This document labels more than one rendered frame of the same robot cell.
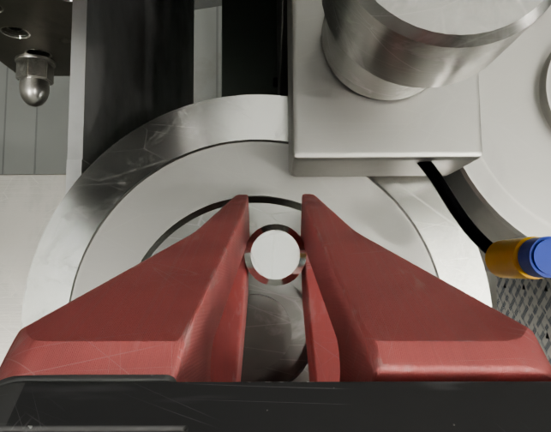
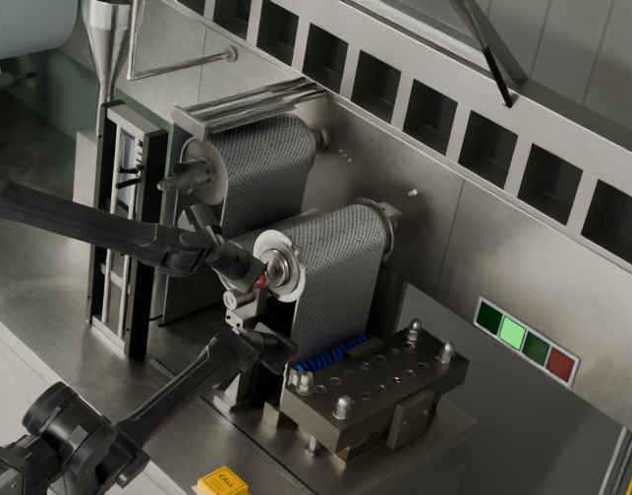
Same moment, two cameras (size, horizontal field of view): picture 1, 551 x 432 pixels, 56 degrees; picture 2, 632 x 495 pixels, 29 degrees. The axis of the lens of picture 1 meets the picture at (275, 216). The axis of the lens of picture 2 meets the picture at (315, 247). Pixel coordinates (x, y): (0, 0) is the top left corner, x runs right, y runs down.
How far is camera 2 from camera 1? 2.34 m
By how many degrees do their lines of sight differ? 45
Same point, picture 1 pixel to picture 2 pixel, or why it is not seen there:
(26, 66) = (442, 357)
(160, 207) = (283, 290)
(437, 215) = not seen: hidden behind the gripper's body
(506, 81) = not seen: hidden behind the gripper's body
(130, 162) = (288, 298)
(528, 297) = (287, 199)
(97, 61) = (297, 316)
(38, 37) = (421, 360)
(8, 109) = not seen: outside the picture
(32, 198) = (461, 306)
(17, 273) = (472, 281)
